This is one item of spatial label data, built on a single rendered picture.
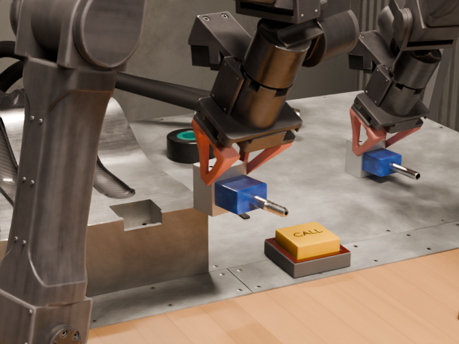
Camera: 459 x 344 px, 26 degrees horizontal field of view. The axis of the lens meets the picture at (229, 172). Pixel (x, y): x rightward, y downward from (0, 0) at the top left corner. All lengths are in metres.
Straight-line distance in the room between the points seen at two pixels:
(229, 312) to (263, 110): 0.25
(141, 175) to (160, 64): 2.71
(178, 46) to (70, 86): 3.24
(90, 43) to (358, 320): 0.50
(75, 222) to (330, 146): 0.91
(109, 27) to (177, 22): 3.21
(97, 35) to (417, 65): 0.72
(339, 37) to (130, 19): 0.31
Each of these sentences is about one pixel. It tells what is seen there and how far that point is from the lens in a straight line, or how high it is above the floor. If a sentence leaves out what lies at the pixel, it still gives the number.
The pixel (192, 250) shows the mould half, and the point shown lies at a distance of 1.20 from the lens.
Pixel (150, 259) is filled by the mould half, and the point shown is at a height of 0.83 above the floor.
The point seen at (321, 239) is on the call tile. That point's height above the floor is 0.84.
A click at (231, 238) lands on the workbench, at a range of 1.31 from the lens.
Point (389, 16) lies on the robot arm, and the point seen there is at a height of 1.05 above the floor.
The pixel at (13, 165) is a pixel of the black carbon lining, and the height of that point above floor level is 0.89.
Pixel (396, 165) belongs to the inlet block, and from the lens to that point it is 1.50.
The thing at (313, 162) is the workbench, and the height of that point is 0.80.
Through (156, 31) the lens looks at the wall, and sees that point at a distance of 3.96.
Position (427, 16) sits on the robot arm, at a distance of 1.33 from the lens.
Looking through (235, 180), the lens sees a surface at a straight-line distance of 1.10.
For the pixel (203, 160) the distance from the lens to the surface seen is 1.08.
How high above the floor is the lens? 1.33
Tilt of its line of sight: 20 degrees down
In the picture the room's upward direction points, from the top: straight up
